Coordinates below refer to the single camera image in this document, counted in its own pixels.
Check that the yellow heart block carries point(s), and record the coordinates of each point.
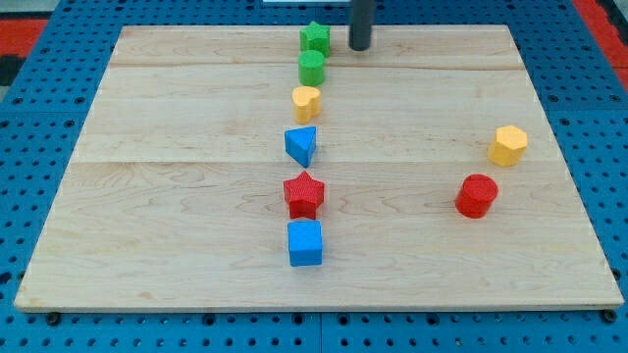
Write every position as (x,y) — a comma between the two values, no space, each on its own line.
(307,104)

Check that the yellow hexagon block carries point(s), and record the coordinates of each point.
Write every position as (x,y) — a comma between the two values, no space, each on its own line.
(508,146)

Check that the red star block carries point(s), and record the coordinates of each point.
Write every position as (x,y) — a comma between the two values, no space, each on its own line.
(304,195)

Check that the blue triangle block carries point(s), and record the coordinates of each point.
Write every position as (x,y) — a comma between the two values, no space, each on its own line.
(300,144)

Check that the blue cube block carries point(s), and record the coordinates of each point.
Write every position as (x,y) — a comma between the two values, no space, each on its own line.
(305,243)

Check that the green cylinder block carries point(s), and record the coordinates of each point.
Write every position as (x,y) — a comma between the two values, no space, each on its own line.
(311,68)

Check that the green star block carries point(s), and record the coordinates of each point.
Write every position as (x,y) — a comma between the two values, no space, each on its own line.
(316,37)

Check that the light wooden board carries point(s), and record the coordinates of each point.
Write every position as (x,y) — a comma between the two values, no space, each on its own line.
(173,200)

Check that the red cylinder block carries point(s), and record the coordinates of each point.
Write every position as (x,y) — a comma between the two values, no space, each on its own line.
(476,196)

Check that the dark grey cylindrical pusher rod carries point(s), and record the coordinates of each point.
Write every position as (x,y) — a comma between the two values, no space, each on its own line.
(361,17)

